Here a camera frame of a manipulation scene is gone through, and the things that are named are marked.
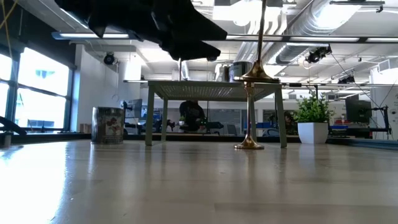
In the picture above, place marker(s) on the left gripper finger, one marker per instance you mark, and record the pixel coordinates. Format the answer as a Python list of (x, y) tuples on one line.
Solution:
[(192, 51), (196, 28)]

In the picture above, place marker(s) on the silver jar table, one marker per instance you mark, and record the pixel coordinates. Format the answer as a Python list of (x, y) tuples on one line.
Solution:
[(239, 71)]

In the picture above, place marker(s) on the glass candle jar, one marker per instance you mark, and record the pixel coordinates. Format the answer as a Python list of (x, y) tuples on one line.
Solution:
[(107, 124)]

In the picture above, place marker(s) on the black background robot arm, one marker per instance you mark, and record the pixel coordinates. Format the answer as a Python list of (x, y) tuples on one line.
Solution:
[(214, 125)]

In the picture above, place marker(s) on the long ceiling light bar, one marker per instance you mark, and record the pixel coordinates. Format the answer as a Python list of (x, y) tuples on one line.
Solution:
[(93, 35)]

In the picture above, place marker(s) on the green perforated metal shelf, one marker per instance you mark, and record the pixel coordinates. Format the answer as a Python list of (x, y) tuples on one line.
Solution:
[(202, 90)]

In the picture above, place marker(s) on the round black ceiling fixture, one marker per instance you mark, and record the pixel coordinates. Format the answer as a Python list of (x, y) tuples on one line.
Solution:
[(109, 58)]

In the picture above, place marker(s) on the person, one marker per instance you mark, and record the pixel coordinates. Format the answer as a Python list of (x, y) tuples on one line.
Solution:
[(191, 113)]

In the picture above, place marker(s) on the small background monitor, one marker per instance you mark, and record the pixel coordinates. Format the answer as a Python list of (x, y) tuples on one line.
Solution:
[(135, 107)]

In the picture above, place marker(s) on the large window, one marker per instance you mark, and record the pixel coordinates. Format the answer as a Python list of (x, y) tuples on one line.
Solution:
[(40, 93)]

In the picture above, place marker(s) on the wooden blocks row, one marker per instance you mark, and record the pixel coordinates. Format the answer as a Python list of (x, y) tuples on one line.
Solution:
[(84, 128)]

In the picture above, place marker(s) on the green plant in white pot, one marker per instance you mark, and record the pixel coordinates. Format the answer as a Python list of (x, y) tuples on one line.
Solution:
[(312, 132)]

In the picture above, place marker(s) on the black computer monitor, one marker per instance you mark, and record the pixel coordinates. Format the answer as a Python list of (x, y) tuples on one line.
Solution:
[(357, 110)]

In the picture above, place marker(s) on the silver ventilation duct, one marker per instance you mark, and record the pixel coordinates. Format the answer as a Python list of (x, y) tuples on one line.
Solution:
[(298, 28)]

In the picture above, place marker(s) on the black hanging camera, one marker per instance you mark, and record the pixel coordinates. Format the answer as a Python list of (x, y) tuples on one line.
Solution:
[(317, 54)]

